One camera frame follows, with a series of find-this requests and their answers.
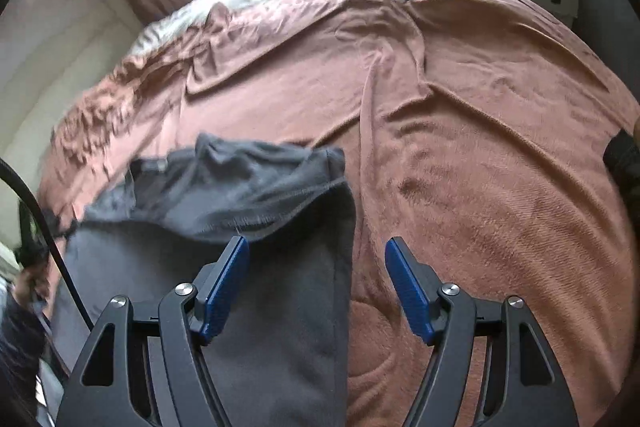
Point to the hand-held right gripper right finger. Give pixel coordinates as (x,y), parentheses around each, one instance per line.
(410,292)

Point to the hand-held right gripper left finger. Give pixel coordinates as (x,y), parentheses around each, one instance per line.
(227,289)

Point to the grey t-shirt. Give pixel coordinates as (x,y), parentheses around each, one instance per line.
(275,332)

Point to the person's left forearm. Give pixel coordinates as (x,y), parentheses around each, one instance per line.
(17,347)

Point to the person's left hand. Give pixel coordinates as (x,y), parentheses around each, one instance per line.
(31,282)

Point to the brown blanket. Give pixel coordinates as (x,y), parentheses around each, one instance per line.
(475,157)

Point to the cream padded headboard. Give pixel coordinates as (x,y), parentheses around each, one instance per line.
(55,72)

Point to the pale bed sheet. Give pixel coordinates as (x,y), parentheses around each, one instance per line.
(165,27)

